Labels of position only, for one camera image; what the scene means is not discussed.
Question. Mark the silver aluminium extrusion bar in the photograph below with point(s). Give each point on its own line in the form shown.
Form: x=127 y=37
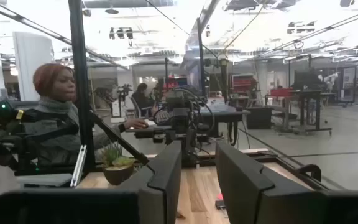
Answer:
x=79 y=165

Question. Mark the red shelving unit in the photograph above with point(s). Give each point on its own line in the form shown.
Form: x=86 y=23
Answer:
x=243 y=84

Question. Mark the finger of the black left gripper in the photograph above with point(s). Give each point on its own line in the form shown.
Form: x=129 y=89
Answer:
x=171 y=137
x=191 y=137

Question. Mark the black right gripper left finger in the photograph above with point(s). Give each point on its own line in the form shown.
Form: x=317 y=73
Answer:
x=154 y=193

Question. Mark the black frame clamp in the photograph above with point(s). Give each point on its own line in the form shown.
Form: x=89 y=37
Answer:
x=309 y=169

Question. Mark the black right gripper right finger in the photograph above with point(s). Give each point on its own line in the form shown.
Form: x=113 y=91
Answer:
x=253 y=199

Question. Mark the person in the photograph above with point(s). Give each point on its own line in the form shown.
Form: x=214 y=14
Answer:
x=54 y=84
x=141 y=96

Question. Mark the black aluminium table frame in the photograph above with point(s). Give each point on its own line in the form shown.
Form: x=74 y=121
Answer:
x=81 y=93

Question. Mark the black office desk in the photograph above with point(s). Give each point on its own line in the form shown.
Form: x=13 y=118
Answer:
x=225 y=115

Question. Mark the potted succulent plant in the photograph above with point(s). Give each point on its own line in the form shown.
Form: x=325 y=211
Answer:
x=117 y=169

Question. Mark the black binder clip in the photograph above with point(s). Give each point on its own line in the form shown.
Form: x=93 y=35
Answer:
x=220 y=204

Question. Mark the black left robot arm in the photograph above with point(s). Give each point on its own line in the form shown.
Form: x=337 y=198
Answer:
x=182 y=99

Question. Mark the black work table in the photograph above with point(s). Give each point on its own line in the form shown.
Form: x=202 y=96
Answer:
x=309 y=96

